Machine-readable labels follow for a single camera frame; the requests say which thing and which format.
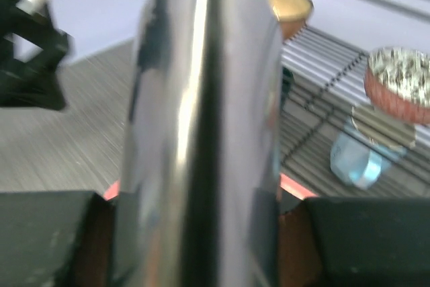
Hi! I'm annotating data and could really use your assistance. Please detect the light blue mug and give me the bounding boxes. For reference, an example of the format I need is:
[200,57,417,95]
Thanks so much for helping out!
[330,123,407,190]

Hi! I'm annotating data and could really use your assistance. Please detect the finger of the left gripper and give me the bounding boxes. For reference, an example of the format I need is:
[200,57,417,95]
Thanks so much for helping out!
[1,0,70,111]

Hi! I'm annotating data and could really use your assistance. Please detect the floral patterned bowl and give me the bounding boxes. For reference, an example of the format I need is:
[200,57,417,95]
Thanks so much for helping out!
[363,47,429,124]

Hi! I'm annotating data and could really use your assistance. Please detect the metal tongs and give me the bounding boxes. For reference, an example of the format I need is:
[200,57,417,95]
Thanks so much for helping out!
[110,0,282,286]

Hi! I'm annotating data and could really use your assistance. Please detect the pink tray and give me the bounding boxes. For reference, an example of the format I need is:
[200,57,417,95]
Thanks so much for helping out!
[103,173,316,200]

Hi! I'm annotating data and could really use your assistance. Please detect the tan bowl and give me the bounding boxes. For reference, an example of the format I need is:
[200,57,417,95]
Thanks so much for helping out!
[268,0,314,41]

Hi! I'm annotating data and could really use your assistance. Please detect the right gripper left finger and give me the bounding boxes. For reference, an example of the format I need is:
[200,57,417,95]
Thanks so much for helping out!
[1,191,114,286]

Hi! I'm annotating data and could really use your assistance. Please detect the black wire rack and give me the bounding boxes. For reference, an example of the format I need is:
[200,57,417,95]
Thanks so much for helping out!
[268,0,430,197]

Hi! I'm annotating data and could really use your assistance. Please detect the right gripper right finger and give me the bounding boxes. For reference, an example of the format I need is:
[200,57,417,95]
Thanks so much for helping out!
[278,198,429,286]

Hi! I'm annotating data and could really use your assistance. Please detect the dark green mug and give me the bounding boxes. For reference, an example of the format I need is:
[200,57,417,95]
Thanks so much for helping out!
[280,67,294,109]

